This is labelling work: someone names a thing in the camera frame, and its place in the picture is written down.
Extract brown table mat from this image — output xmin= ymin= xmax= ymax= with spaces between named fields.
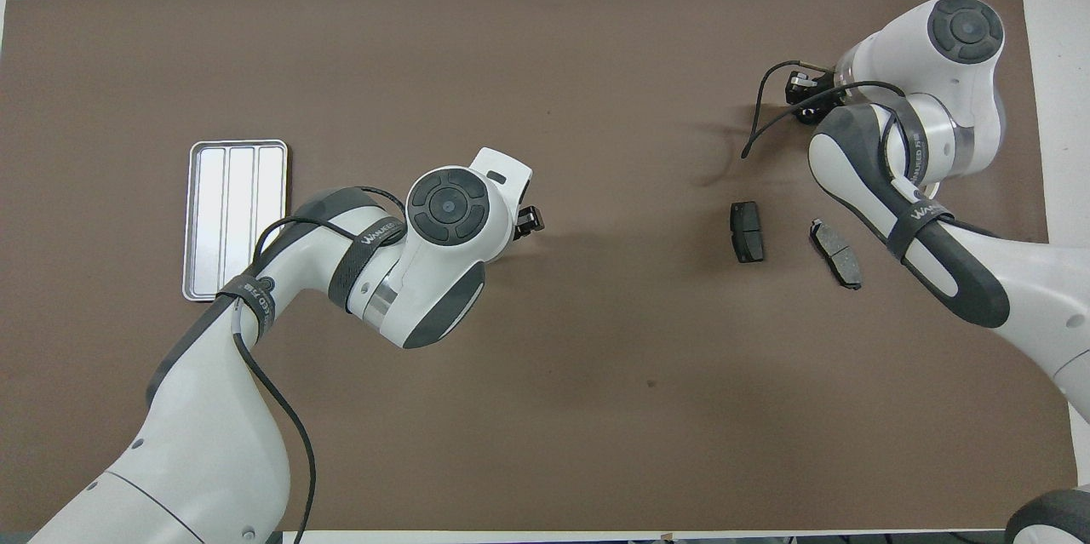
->
xmin=0 ymin=0 xmax=1084 ymax=533

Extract curved dark brake pad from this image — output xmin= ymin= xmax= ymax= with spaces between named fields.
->
xmin=810 ymin=219 xmax=864 ymax=291

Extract silver metal tray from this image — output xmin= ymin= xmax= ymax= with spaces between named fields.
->
xmin=181 ymin=139 xmax=290 ymax=303

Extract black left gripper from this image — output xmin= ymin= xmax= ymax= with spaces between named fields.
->
xmin=511 ymin=205 xmax=546 ymax=241

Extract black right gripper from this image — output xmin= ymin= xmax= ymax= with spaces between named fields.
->
xmin=785 ymin=69 xmax=846 ymax=111

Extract rectangular dark brake pad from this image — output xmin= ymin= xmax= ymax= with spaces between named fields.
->
xmin=729 ymin=201 xmax=766 ymax=264

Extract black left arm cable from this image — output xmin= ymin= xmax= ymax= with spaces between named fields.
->
xmin=232 ymin=185 xmax=408 ymax=544

